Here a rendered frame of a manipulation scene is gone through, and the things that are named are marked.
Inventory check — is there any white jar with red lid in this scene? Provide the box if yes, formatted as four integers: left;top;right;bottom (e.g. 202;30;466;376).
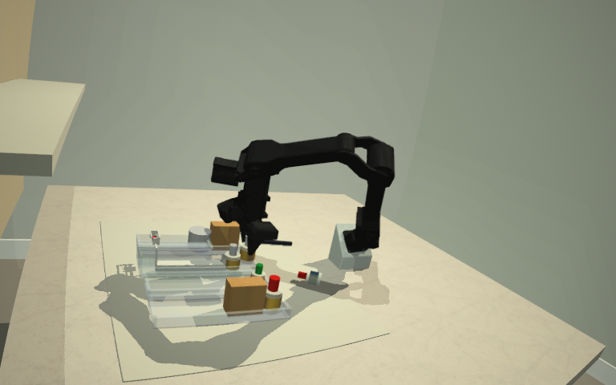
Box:
298;270;322;286

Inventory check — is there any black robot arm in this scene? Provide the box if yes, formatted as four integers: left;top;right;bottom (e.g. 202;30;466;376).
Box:
211;132;395;253

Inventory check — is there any black thin rod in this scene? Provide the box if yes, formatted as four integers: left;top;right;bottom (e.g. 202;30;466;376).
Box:
262;240;292;245

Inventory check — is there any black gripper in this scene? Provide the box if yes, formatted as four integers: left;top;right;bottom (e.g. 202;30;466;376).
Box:
236;189;278;255

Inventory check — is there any brown cardboard box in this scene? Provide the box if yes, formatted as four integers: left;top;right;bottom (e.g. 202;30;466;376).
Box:
210;221;240;245
223;276;267;312

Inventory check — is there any grey cylinder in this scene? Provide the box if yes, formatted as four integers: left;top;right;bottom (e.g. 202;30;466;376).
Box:
188;225;212;242

